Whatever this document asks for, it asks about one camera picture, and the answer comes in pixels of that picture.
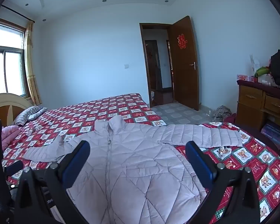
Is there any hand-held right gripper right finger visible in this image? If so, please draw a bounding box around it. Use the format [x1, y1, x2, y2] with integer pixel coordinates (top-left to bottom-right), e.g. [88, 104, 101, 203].
[185, 141, 268, 224]

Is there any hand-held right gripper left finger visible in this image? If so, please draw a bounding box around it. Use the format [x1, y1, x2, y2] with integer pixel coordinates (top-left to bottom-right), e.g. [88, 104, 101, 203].
[14, 140, 91, 224]

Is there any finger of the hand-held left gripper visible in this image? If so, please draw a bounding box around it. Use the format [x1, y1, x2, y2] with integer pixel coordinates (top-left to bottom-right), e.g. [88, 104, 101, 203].
[3, 160, 24, 176]

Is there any light pink quilted jacket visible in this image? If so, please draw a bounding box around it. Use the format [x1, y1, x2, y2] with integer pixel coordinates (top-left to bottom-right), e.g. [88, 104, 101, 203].
[23, 115, 243, 224]

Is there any pink quilt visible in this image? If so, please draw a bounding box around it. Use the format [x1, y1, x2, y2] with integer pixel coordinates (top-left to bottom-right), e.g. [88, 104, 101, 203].
[1, 125, 20, 150]

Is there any red patterned bedspread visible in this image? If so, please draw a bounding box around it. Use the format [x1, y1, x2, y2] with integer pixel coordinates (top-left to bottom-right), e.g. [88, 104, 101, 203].
[1, 93, 280, 223]

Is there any wooden bed headboard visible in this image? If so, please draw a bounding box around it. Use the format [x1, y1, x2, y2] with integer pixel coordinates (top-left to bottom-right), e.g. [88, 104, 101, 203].
[0, 93, 34, 127]

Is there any striped pillow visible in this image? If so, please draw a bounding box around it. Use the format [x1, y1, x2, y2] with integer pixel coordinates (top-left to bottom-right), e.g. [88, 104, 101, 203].
[14, 106, 48, 127]

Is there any maroon cloth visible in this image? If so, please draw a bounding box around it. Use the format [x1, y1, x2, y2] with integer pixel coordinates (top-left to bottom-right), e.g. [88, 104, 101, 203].
[223, 113, 237, 123]

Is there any grey patterned cloth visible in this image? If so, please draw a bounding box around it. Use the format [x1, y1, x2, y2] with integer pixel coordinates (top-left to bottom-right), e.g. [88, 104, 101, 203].
[212, 105, 233, 122]

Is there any wooden desk with drawers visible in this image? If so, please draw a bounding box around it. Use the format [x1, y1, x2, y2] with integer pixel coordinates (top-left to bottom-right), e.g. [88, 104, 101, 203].
[235, 80, 280, 146]

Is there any purple shoe box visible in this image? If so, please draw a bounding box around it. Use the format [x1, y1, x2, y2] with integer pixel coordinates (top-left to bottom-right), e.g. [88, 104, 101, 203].
[261, 121, 280, 145]

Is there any brown wooden door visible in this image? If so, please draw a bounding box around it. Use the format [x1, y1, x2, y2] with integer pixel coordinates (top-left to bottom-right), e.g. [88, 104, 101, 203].
[170, 16, 200, 111]

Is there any yellow curtain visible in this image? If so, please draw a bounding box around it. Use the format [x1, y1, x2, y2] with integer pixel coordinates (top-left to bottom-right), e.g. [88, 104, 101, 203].
[23, 21, 43, 107]

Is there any window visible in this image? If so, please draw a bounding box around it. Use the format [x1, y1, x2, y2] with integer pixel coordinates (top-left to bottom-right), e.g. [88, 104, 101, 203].
[0, 23, 27, 99]

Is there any maroon desk cover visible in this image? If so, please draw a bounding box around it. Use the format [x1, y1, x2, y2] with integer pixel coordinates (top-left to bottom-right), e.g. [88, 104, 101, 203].
[237, 80, 280, 98]

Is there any pink tissue box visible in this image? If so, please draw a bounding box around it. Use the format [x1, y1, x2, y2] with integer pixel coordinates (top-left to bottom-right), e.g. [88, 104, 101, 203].
[237, 74, 255, 83]

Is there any hallway wooden door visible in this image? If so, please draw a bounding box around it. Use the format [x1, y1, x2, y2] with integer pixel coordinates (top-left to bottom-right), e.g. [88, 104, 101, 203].
[144, 40, 163, 92]

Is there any green bag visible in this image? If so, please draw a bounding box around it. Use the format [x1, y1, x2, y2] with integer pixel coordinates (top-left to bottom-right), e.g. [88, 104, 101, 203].
[254, 66, 270, 77]

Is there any white upright box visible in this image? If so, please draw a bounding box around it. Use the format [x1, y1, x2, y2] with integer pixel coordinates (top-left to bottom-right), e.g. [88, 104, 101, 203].
[249, 54, 261, 73]

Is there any red paper door decoration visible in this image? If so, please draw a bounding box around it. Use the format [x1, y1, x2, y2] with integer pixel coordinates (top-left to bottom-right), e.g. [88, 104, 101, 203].
[177, 34, 187, 50]

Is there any black curtain rod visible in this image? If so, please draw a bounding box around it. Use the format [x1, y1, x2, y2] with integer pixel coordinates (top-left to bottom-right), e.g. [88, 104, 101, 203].
[1, 5, 35, 24]

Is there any brown door frame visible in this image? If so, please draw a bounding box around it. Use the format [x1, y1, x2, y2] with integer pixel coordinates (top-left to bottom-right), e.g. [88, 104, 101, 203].
[139, 23, 176, 108]

